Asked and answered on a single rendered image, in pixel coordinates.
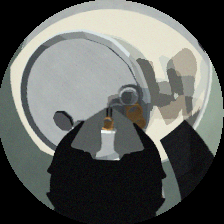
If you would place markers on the bronze bushing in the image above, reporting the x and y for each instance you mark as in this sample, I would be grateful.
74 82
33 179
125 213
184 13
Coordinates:
141 123
136 114
108 125

